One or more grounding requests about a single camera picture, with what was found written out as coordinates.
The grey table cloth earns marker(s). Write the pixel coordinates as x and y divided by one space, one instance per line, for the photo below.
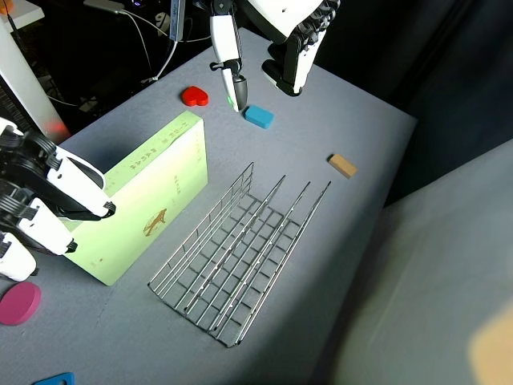
320 224

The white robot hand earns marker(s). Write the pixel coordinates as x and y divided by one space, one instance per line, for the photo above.
76 188
280 16

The white post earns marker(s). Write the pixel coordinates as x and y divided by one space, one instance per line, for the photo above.
24 80

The blue block with holes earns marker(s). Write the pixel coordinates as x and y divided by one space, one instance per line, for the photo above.
56 379

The pale green hardcover book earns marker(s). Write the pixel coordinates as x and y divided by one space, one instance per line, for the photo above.
160 192

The magenta round disc block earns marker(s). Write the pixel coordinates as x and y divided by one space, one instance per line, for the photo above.
18 302

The blue rounded rectangular block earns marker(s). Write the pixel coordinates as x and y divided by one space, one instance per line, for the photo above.
258 116

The tan wooden block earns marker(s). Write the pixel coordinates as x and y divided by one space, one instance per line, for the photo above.
342 165

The red heart block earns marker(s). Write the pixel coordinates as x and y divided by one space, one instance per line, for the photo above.
194 96

